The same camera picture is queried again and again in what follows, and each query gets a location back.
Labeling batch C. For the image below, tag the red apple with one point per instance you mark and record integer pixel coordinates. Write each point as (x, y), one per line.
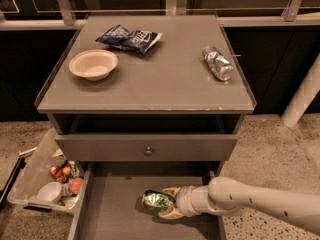
(75, 185)

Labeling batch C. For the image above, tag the grey top drawer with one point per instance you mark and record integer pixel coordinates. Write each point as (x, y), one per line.
(131, 147)

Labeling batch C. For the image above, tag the black bin lid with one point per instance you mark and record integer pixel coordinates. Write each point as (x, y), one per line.
(20, 164)

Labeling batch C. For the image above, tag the grey open middle drawer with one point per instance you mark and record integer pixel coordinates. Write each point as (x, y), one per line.
(110, 205)

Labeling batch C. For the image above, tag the grey drawer cabinet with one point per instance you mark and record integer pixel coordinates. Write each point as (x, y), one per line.
(170, 90)

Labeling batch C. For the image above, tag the clear plastic storage bin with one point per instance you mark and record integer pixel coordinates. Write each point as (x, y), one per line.
(36, 174)

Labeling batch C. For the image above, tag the silver crushed can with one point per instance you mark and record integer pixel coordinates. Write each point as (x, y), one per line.
(218, 64)

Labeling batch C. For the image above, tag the green crushed can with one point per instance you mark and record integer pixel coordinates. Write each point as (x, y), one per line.
(156, 199)

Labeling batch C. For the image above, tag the round metal drawer knob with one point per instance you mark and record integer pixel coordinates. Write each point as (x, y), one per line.
(148, 151)

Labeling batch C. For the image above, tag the beige paper bowl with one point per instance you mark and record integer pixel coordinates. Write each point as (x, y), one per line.
(93, 65)

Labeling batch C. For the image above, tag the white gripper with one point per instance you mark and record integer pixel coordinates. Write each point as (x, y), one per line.
(184, 200)

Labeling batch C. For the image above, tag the blue chip bag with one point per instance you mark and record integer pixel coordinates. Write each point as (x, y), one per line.
(139, 41)

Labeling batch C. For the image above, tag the red snack packet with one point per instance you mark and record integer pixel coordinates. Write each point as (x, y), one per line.
(58, 175)

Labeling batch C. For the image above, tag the metal window railing frame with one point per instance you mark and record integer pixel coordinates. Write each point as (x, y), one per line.
(73, 14)

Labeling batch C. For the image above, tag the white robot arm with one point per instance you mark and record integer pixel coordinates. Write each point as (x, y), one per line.
(274, 169)

